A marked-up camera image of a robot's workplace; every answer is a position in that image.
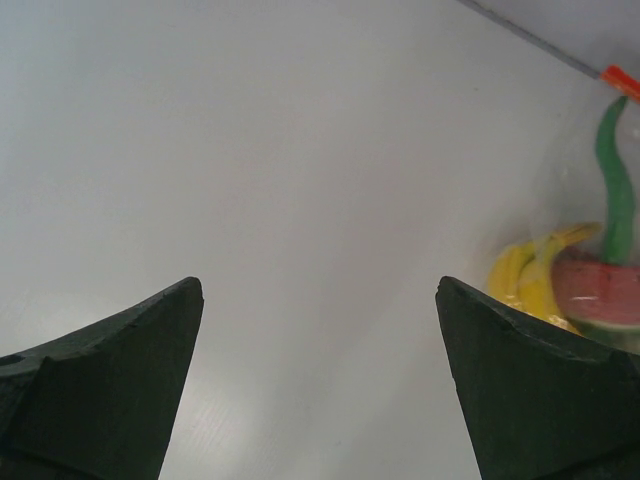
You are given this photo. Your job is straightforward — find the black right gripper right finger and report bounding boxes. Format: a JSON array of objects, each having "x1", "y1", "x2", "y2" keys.
[{"x1": 435, "y1": 276, "x2": 639, "y2": 479}]

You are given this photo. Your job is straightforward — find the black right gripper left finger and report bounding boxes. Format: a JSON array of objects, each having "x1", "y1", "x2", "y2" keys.
[{"x1": 1, "y1": 277, "x2": 203, "y2": 479}]

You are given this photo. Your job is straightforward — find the clear zip top bag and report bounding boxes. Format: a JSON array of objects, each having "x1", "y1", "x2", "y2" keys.
[{"x1": 479, "y1": 64, "x2": 640, "y2": 351}]

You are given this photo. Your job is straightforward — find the green fake chili pepper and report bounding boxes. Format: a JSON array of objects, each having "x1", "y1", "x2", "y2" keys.
[{"x1": 595, "y1": 96, "x2": 636, "y2": 265}]

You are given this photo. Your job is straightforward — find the red fake watermelon slice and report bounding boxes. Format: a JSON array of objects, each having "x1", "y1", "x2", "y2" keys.
[{"x1": 551, "y1": 247, "x2": 639, "y2": 353}]

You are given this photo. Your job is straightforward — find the yellow fake banana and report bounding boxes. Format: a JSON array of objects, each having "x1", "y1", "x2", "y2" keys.
[{"x1": 487, "y1": 222, "x2": 601, "y2": 335}]

